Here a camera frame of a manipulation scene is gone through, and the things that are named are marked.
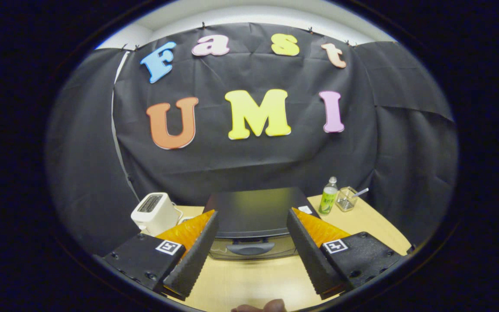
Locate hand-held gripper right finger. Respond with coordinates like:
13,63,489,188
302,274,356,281
286,208,404,299

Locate black toaster oven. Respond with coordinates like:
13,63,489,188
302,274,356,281
203,187,321,260

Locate plastic bottle with green label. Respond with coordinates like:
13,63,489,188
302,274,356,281
318,176,339,216

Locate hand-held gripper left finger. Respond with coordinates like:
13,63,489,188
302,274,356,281
102,209,220,301

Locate clear glass container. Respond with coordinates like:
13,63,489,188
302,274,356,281
335,186,359,212

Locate black backdrop cloth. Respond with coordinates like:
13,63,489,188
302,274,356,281
46,22,459,256

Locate white pop-up toaster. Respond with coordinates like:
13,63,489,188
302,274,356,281
130,192,181,237

